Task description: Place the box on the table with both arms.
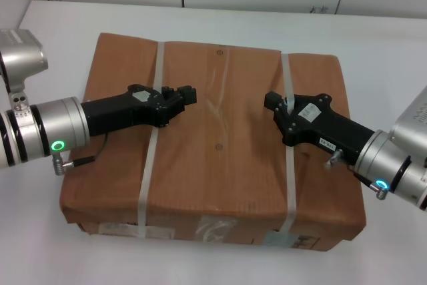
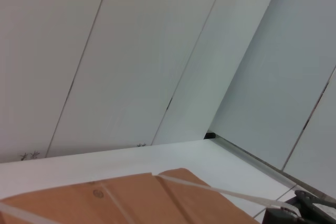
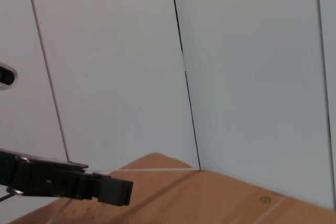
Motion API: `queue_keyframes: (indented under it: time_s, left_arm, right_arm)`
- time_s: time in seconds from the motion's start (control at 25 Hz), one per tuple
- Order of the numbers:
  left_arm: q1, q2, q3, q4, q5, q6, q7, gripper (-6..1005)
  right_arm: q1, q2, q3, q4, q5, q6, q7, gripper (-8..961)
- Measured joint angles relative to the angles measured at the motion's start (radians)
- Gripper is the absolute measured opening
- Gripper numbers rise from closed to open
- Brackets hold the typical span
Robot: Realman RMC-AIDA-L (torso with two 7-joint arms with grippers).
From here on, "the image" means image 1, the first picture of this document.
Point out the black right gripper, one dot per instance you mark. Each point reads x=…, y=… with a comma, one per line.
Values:
x=320, y=125

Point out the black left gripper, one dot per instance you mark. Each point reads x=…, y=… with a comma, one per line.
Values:
x=116, y=111

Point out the brown cardboard box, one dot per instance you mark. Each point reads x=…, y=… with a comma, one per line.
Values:
x=220, y=178

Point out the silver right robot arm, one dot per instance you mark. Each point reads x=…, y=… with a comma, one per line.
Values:
x=397, y=171

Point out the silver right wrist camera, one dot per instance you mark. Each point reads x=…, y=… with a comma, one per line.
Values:
x=412, y=121

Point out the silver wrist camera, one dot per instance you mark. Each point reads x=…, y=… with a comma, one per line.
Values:
x=20, y=54
x=412, y=121

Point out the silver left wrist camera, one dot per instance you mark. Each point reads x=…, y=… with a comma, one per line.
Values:
x=20, y=54

